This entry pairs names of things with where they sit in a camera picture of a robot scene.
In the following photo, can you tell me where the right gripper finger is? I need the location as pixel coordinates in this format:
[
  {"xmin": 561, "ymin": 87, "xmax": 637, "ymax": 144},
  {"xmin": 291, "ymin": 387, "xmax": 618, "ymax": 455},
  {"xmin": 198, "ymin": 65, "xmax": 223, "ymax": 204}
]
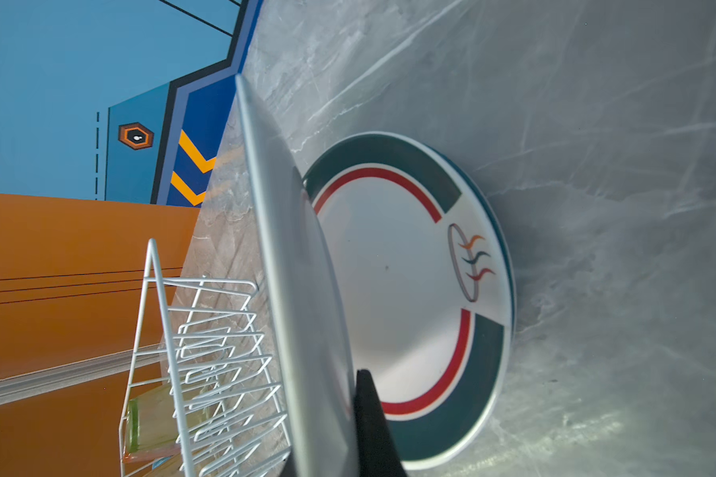
[{"xmin": 353, "ymin": 370, "xmax": 408, "ymax": 477}]

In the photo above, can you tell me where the white plate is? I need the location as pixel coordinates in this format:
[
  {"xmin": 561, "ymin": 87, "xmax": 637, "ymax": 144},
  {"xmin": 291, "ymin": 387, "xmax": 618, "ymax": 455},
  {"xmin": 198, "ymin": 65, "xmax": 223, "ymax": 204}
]
[
  {"xmin": 304, "ymin": 131, "xmax": 516, "ymax": 471},
  {"xmin": 236, "ymin": 76, "xmax": 359, "ymax": 476}
]

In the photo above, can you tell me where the green transparent cup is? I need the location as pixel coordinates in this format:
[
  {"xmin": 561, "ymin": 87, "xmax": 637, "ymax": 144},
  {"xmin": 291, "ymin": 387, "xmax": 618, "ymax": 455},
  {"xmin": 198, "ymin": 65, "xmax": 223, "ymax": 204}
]
[{"xmin": 123, "ymin": 380, "xmax": 216, "ymax": 463}]

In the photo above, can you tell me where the white wire dish rack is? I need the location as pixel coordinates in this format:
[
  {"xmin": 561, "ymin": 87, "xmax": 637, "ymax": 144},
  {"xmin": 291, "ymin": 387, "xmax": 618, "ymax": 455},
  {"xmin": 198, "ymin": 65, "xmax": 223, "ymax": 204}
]
[{"xmin": 119, "ymin": 240, "xmax": 290, "ymax": 476}]

